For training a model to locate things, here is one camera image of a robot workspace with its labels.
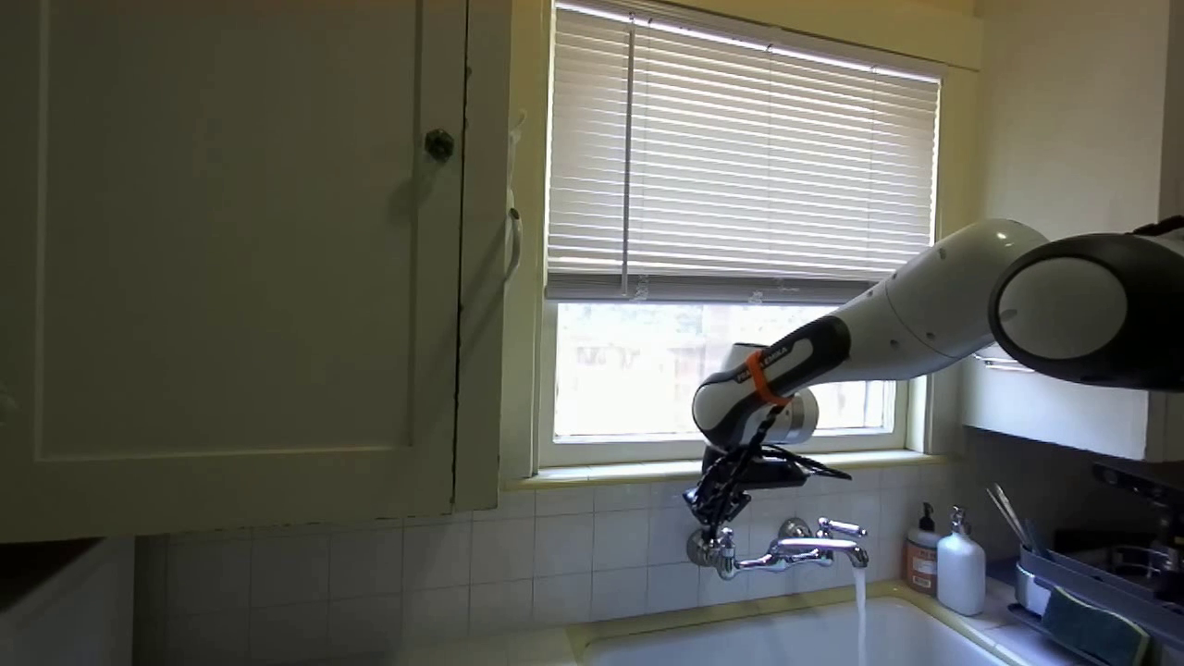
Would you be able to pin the cream wall cabinet door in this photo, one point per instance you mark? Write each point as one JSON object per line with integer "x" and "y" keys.
{"x": 227, "y": 265}

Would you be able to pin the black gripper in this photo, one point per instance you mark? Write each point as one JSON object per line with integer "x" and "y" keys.
{"x": 726, "y": 478}

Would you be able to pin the chrome wall-mounted tap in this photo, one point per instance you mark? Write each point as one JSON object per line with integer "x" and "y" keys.
{"x": 798, "y": 543}

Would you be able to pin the window with white frame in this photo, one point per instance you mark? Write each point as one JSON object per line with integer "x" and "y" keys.
{"x": 619, "y": 385}

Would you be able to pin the dark round cabinet knob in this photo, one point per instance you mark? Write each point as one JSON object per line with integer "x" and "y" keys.
{"x": 438, "y": 147}

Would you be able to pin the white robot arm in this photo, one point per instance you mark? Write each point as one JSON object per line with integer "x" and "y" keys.
{"x": 1095, "y": 310}

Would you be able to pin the white window blinds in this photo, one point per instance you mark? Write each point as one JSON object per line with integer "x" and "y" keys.
{"x": 685, "y": 158}

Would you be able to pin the white enamel sink basin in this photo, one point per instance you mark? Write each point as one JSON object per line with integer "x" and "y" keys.
{"x": 887, "y": 630}

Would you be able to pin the dish rack with utensils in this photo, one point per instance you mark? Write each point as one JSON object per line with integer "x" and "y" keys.
{"x": 1125, "y": 572}

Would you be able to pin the brown soap dispenser bottle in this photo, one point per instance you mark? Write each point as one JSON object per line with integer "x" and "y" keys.
{"x": 919, "y": 552}

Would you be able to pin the white soap dispenser bottle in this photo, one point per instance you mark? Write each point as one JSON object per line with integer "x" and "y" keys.
{"x": 960, "y": 572}

